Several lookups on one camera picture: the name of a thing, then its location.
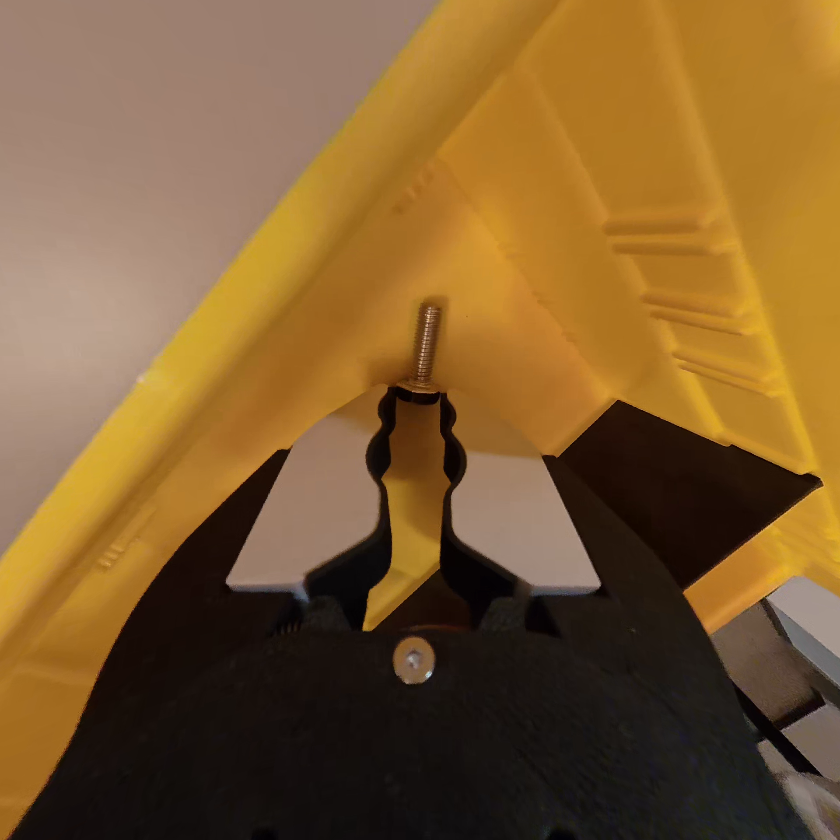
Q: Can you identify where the yellow divided plastic bin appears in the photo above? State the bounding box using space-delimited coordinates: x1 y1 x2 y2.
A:
0 0 840 829

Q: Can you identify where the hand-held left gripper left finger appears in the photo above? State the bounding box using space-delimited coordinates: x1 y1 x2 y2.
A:
225 386 396 631

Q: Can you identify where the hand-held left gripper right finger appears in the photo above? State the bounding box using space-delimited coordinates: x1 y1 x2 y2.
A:
436 392 602 631

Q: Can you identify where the steel hex bolt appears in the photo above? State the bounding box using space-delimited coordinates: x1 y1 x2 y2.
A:
395 298 448 406

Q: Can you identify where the grey desk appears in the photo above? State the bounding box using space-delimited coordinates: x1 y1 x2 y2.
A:
0 0 442 559

